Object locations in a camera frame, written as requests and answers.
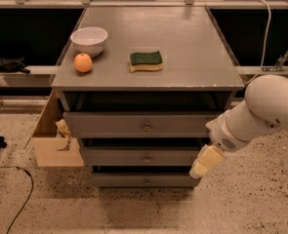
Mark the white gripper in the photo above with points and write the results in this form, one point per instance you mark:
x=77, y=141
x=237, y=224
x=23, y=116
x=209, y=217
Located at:
x=222, y=136

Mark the black cloth on rail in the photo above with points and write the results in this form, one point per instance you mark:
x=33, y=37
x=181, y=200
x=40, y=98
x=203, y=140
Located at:
x=13, y=65

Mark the open cardboard box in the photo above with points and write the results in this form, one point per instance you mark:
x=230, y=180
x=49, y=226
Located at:
x=53, y=143

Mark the orange fruit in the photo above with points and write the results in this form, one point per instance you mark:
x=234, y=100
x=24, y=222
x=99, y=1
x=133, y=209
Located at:
x=83, y=63

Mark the grey bottom drawer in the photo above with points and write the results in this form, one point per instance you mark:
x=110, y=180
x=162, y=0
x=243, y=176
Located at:
x=144, y=180

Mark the grey drawer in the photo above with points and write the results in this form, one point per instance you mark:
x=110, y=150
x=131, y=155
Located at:
x=138, y=124
x=139, y=156
x=144, y=180

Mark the grey top drawer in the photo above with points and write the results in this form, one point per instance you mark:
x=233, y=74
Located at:
x=138, y=124

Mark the white ceramic bowl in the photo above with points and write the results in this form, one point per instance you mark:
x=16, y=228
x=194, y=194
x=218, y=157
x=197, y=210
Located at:
x=89, y=40

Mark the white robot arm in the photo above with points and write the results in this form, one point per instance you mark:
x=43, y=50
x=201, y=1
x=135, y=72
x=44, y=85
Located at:
x=263, y=111

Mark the green yellow sponge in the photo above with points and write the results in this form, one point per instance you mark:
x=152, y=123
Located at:
x=152, y=61

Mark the grey drawer cabinet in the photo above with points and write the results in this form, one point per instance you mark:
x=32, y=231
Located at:
x=197, y=75

